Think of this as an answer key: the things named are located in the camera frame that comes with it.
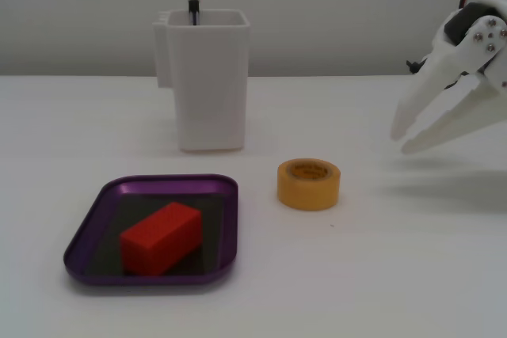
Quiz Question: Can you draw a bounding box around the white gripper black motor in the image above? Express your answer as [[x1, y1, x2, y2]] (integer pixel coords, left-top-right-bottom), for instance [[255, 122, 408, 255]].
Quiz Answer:
[[389, 0, 507, 156]]

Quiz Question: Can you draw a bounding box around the yellow tape roll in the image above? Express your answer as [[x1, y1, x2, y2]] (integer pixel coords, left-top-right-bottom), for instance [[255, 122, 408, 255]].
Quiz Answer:
[[276, 158, 342, 211]]

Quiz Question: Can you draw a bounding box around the white plastic pen holder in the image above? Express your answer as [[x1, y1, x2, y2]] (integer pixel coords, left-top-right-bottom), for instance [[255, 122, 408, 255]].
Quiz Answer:
[[152, 9, 252, 154]]

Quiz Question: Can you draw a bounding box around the red rectangular block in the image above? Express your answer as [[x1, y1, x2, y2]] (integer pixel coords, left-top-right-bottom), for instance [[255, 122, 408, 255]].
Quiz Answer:
[[119, 201, 204, 277]]

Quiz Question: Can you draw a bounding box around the purple metal tray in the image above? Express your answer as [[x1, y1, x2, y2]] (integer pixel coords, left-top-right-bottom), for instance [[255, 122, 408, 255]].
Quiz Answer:
[[63, 173, 240, 287]]

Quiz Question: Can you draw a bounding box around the black cable with connector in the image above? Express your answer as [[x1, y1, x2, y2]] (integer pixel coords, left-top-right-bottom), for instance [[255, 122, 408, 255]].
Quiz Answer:
[[405, 58, 431, 75]]

